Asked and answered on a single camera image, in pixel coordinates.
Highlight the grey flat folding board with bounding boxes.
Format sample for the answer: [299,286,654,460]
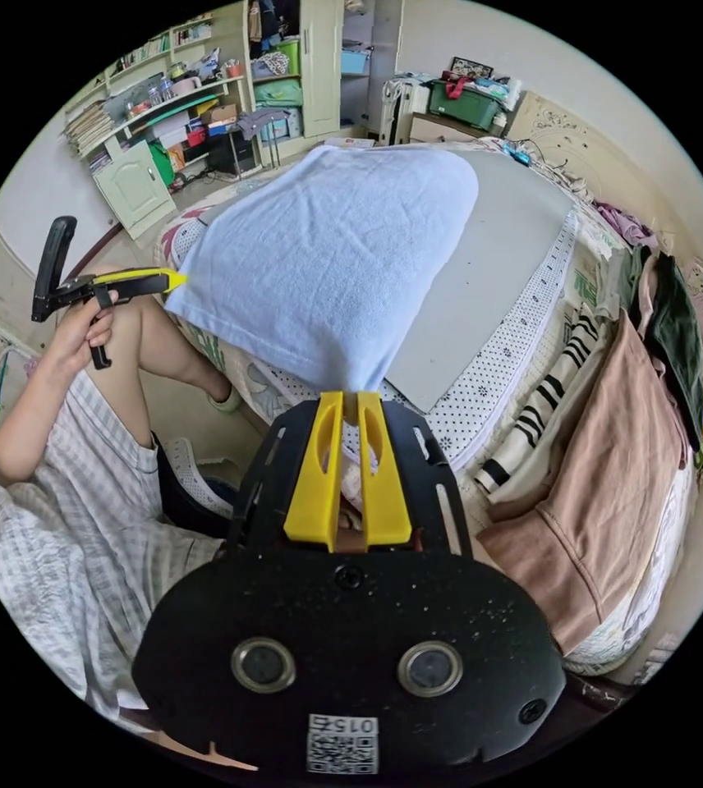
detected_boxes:
[382,149,578,415]

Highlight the green storage box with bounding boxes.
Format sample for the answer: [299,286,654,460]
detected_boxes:
[427,76,508,132]

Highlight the white slipper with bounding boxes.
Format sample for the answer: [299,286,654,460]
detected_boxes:
[162,437,237,520]

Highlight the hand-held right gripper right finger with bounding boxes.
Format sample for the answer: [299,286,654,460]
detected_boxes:
[356,391,415,550]

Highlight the person's body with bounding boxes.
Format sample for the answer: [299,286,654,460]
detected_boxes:
[0,295,261,774]

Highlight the stool with grey cloth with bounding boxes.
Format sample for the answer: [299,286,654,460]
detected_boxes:
[232,108,292,172]

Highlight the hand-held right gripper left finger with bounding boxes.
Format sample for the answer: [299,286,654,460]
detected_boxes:
[283,391,345,553]

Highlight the blue long sleeve shirt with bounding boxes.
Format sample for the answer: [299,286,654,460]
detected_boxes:
[163,144,481,493]

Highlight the bed with printed sheet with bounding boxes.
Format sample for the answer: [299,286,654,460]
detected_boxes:
[153,92,703,727]

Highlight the pale green wardrobe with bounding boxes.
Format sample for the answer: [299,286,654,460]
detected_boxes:
[243,0,406,168]

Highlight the pile of clothes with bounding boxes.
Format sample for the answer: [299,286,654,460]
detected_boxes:
[473,201,703,657]

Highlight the person's left hand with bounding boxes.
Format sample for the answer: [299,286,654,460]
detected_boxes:
[45,289,121,378]

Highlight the pale green desk shelf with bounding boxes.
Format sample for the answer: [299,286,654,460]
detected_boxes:
[60,13,261,242]

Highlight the white radiator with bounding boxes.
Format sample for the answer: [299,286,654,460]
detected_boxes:
[380,76,433,147]

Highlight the person's left forearm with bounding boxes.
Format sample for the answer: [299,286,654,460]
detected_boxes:
[0,351,81,488]

